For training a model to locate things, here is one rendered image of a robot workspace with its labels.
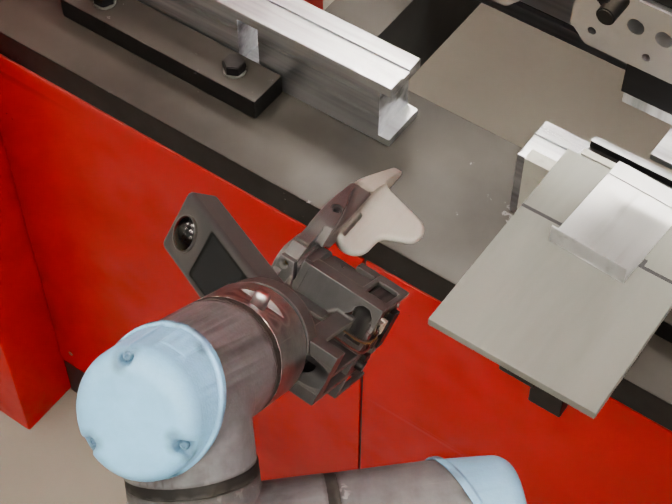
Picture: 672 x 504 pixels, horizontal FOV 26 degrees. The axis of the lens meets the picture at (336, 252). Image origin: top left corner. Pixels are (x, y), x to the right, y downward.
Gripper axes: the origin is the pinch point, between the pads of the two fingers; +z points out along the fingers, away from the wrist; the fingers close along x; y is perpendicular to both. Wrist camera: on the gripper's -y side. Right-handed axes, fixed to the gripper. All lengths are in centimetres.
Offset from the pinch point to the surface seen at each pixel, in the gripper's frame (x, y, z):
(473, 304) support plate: -10.0, 6.4, 31.4
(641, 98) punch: 12.7, 8.9, 43.2
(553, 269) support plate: -4.7, 10.6, 37.3
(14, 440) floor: -100, -57, 97
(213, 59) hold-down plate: -11, -38, 57
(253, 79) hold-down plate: -11, -32, 57
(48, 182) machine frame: -43, -57, 70
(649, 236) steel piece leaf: 1.4, 16.5, 43.5
